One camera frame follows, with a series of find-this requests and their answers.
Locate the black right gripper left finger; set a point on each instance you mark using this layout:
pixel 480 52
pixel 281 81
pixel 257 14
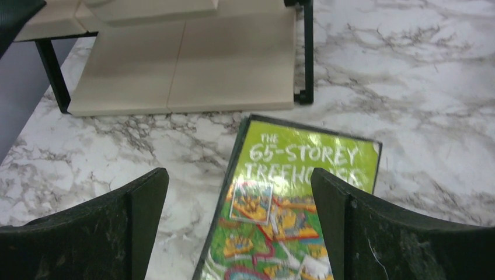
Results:
pixel 107 237

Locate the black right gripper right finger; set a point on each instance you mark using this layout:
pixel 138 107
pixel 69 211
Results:
pixel 369 238

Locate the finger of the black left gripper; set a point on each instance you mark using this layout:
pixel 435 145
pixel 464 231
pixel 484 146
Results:
pixel 14 15

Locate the green 65-storey treehouse book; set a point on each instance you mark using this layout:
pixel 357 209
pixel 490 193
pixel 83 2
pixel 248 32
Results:
pixel 265 224

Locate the beige black three-tier shelf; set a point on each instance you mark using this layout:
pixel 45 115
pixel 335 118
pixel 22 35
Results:
pixel 156 57

